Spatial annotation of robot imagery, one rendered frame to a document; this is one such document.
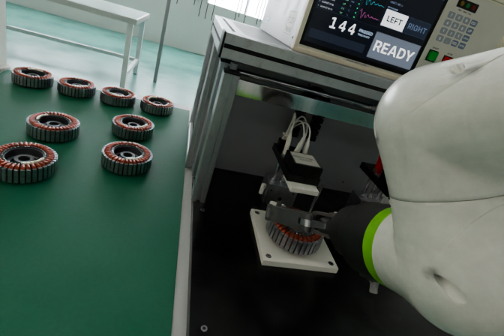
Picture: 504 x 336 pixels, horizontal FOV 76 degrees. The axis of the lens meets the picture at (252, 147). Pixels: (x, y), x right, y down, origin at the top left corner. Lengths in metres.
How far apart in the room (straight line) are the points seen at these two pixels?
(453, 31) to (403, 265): 0.56
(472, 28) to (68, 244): 0.85
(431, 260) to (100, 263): 0.46
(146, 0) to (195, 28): 1.01
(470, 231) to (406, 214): 0.05
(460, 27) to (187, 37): 6.37
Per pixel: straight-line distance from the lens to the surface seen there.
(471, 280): 0.30
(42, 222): 0.65
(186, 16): 6.91
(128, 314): 0.52
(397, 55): 0.73
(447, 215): 0.29
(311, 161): 0.67
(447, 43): 0.79
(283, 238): 0.62
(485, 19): 0.83
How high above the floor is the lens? 1.17
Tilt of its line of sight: 23 degrees down
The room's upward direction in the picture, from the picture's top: 18 degrees clockwise
